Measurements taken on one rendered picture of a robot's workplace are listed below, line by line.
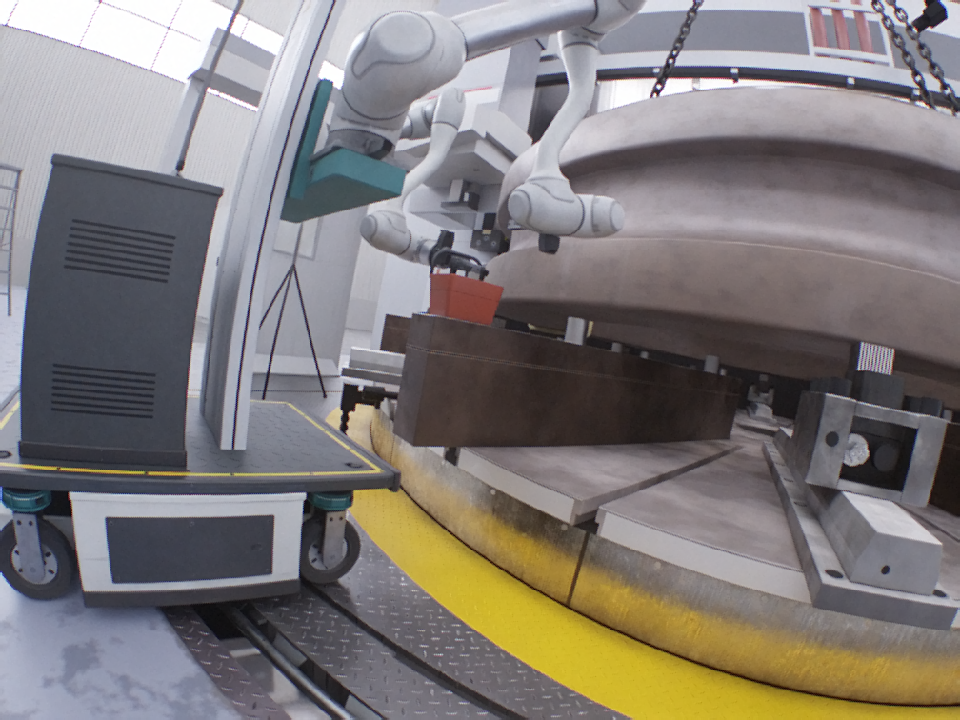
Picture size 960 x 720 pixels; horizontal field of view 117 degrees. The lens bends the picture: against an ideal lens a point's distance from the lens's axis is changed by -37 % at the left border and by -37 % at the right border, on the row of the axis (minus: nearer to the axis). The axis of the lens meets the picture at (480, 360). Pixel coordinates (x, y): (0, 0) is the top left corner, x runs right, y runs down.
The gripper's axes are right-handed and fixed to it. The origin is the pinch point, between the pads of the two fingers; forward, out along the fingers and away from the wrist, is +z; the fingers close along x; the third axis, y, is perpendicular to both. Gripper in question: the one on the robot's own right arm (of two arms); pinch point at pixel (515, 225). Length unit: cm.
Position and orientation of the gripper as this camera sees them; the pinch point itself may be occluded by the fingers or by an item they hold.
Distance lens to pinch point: 140.8
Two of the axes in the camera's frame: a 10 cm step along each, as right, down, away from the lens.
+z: -5.8, -1.5, 8.0
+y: 1.8, -9.8, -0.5
